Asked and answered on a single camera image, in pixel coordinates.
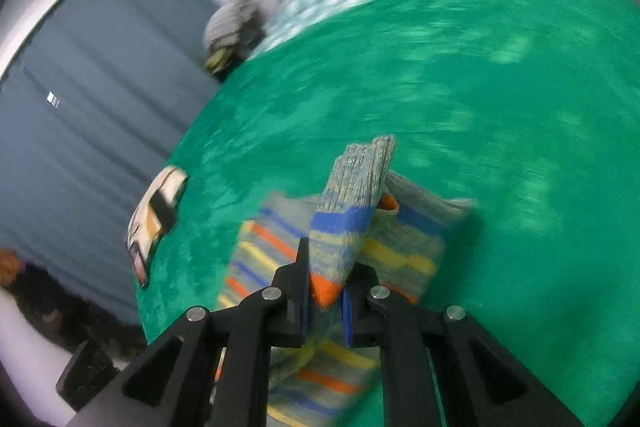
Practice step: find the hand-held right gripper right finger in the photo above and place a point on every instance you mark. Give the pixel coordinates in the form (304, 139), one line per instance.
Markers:
(347, 322)

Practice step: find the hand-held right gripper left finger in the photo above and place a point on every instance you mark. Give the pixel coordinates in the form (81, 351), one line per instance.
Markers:
(305, 327)

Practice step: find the striped knit sweater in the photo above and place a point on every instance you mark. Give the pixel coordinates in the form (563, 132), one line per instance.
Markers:
(345, 227)

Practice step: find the black smartphone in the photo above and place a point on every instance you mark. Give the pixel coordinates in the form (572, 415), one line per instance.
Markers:
(164, 209)

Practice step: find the orange white patterned cushion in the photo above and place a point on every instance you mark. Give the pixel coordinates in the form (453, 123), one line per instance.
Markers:
(147, 227)

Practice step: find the dark cloth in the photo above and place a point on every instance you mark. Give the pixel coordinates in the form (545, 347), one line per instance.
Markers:
(65, 307)

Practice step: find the green bedspread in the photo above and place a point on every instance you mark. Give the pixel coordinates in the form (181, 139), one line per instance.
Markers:
(500, 107)

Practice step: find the yellow green cloth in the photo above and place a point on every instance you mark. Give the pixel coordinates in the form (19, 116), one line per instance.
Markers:
(218, 59)

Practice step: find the blue grey curtain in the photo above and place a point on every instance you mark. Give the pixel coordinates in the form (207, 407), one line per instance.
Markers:
(100, 132)

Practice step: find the grey cloth pile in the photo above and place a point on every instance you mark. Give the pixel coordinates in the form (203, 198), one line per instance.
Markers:
(230, 19)

